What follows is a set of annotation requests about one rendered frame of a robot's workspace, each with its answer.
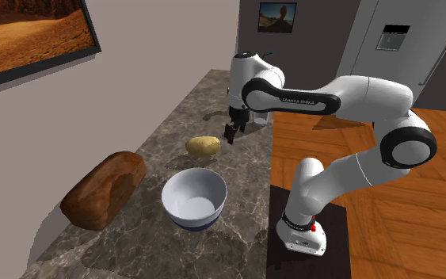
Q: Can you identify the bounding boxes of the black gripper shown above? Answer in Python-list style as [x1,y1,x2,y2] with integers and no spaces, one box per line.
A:
[223,107,251,146]

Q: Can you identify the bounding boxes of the large desert wall picture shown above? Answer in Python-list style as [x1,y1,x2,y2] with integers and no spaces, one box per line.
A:
[0,0,103,93]

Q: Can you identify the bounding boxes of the dark robot stand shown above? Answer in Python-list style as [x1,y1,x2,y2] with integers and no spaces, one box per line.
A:
[265,184,353,279]

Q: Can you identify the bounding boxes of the clear glass cup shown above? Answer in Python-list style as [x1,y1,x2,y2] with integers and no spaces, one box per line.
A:
[251,111,271,128]

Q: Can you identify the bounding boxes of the grey refrigerator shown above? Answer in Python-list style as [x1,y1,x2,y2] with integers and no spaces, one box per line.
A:
[334,0,446,86]

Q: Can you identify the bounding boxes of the yellow potato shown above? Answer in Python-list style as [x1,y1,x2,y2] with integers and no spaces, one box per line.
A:
[185,136,222,158]

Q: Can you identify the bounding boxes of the small desert wall picture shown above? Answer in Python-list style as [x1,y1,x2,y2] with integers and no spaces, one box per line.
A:
[257,2,298,34]

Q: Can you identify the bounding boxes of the white bowl with blue base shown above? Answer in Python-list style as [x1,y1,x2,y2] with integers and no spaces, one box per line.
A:
[161,166,229,233]

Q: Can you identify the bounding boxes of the brown bread loaf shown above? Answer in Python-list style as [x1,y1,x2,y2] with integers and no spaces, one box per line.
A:
[59,151,147,232]

